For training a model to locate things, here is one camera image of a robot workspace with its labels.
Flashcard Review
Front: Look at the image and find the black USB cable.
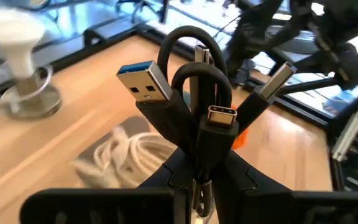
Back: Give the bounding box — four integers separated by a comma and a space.
116, 25, 298, 218

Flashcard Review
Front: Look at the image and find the white mushroom table lamp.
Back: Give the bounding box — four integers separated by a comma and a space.
0, 6, 62, 119

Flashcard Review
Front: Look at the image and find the orange plastic basket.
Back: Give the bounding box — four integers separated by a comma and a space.
231, 104, 249, 151

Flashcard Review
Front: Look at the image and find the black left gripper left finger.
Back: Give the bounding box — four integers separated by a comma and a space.
19, 148, 195, 224

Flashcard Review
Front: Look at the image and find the grey translucent plastic bin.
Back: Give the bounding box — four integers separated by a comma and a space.
70, 115, 180, 190

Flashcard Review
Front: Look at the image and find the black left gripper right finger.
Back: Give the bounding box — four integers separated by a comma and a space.
213, 151, 358, 224

